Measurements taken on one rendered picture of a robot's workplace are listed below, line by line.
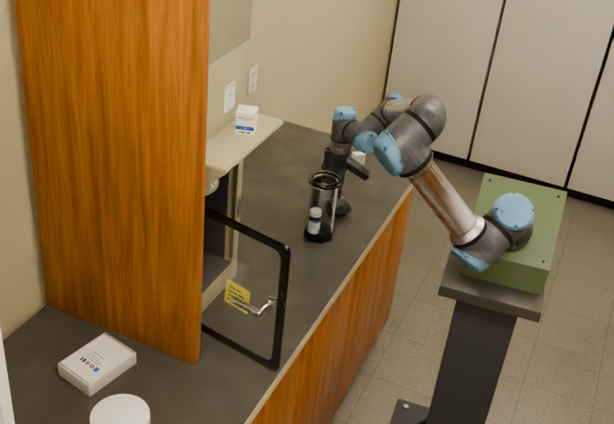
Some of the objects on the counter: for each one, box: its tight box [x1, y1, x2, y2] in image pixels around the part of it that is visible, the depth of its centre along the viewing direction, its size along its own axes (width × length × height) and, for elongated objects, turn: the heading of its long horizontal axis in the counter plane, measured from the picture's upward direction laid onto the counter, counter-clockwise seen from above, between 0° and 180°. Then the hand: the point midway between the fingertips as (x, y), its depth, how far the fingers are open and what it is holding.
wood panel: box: [10, 0, 211, 365], centre depth 182 cm, size 49×3×140 cm, turn 57°
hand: (339, 200), depth 277 cm, fingers open, 7 cm apart
